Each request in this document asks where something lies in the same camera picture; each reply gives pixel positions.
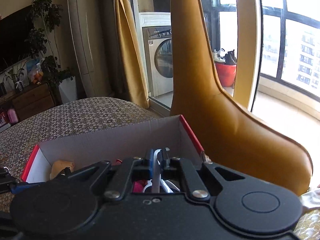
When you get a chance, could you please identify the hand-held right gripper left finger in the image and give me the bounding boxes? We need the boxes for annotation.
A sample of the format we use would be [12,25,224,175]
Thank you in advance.
[54,149,154,202]

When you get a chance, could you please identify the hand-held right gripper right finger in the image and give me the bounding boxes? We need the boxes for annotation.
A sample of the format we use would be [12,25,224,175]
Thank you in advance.
[160,147,248,202]

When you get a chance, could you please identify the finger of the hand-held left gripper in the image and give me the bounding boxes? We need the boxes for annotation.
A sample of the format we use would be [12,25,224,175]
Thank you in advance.
[0,166,48,195]

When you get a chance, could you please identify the white sunglasses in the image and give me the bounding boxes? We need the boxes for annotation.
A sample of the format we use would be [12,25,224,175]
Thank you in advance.
[144,149,180,194]

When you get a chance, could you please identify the pink plush dragon fruit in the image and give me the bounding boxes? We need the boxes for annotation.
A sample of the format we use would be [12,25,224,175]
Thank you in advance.
[132,179,151,194]

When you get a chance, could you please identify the yellow plush toy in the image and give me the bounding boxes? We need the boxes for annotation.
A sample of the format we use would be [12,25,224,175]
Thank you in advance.
[49,160,75,180]

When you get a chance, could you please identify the red cardboard box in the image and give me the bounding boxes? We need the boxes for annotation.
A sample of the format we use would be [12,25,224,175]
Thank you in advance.
[20,114,206,194]

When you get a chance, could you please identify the lace-covered desktop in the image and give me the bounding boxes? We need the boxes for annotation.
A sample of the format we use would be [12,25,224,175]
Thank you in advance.
[0,97,320,240]

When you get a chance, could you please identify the yellow giraffe chair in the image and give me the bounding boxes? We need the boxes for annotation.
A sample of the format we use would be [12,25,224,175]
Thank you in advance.
[169,0,313,197]

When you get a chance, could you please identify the wooden television cabinet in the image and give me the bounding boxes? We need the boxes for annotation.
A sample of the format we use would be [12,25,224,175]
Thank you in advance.
[0,82,57,123]

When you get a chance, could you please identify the small potted plant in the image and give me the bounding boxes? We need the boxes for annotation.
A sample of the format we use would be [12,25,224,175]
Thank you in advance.
[2,60,28,93]

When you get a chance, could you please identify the silver washing machine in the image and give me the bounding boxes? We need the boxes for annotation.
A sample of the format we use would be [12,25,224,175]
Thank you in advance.
[142,26,174,97]

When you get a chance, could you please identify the white planter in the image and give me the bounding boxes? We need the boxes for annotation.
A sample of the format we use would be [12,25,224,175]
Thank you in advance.
[58,76,78,103]

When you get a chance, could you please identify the red bucket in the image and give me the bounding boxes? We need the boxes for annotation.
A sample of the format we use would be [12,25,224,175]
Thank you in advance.
[215,62,237,87]

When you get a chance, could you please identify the plastic bag of oranges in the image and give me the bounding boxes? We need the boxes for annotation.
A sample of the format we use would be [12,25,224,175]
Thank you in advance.
[27,64,44,85]

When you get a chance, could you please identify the yellow curtain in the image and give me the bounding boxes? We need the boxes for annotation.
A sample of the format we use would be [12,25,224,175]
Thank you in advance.
[109,0,150,109]

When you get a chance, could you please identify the grey curtain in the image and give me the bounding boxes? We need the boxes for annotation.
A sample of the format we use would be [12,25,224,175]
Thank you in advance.
[100,0,130,101]

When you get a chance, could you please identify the white shoe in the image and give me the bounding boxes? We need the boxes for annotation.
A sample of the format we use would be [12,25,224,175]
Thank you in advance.
[212,49,227,63]

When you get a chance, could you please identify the black shoe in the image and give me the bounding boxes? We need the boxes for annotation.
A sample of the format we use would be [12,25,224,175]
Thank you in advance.
[224,50,237,65]

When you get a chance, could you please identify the white standing air conditioner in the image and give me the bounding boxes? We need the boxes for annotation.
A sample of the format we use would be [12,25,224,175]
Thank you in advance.
[65,0,113,98]

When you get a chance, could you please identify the white cabinet over washer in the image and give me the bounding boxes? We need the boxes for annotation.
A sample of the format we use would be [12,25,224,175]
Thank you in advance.
[138,12,172,28]

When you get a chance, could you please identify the black television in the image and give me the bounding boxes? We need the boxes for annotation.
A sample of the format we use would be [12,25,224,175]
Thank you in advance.
[0,4,34,72]

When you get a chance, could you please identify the tall green houseplant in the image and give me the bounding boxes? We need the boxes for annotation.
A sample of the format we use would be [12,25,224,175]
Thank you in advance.
[24,0,75,88]

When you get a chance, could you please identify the black framed window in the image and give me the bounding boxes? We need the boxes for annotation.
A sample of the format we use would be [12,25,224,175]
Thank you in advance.
[260,0,320,98]

